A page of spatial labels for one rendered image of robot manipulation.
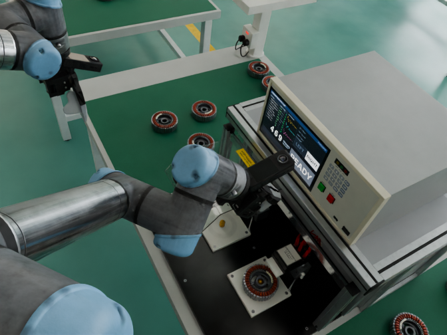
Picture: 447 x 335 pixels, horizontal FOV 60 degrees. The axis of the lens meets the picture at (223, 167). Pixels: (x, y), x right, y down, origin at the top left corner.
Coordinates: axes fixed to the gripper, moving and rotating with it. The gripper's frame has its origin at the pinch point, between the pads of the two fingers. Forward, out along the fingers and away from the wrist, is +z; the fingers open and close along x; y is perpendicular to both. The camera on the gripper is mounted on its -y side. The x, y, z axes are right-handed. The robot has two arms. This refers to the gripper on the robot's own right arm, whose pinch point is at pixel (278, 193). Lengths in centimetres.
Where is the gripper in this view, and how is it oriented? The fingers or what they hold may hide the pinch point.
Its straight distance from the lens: 95.2
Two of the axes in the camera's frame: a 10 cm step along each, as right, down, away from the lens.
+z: 5.1, 2.4, 8.3
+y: -7.1, 6.6, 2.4
